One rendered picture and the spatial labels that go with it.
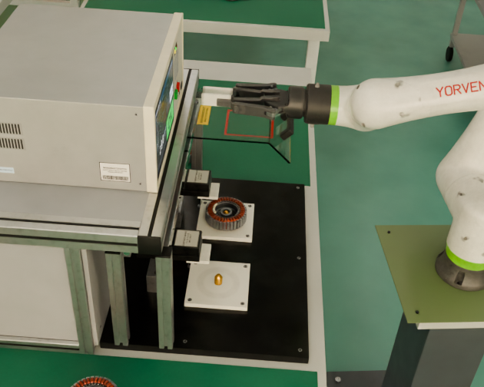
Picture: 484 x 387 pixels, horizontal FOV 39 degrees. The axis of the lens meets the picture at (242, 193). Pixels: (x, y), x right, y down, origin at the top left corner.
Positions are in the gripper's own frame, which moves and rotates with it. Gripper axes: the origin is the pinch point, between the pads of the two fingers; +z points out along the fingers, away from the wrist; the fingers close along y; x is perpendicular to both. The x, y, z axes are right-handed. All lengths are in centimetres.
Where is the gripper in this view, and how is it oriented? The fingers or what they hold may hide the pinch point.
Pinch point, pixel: (217, 96)
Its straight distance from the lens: 159.4
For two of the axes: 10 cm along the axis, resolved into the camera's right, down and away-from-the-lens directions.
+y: 0.6, -6.1, 7.9
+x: 0.5, -7.8, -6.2
